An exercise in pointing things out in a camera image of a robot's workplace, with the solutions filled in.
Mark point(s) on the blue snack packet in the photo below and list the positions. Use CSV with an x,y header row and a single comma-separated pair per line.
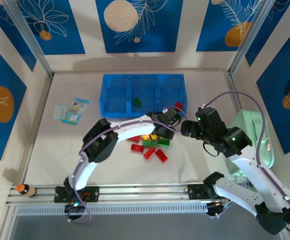
x,y
75,111

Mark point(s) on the small clear plastic packet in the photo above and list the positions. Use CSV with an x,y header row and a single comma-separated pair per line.
x,y
59,112

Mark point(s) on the aluminium frame post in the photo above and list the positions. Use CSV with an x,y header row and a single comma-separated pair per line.
x,y
29,37
251,37

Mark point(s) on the dark green lego brick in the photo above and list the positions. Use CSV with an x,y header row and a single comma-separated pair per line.
x,y
137,101

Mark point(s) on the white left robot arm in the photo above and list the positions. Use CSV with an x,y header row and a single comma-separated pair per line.
x,y
132,127

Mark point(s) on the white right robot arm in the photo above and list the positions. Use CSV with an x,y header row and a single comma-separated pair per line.
x,y
247,170

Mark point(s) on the aluminium table side rail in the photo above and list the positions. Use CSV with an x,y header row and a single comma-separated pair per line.
x,y
233,85
37,125

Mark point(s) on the blue three-compartment plastic bin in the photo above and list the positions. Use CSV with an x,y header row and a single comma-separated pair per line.
x,y
114,100

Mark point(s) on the large green lego brick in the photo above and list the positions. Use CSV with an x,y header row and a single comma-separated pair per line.
x,y
163,142

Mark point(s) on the yellow half-round lego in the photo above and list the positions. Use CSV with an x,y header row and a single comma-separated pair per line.
x,y
146,137

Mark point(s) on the brown bottle orange cap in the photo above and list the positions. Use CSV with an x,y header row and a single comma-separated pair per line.
x,y
28,190

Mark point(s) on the aluminium mounting rail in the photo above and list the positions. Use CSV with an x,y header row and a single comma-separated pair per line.
x,y
144,192

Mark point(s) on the mint green zipper bag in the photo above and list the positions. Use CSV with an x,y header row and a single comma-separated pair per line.
x,y
248,120

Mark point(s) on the red lego brick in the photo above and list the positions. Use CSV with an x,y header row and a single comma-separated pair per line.
x,y
161,155
178,104
149,153
134,138
137,148

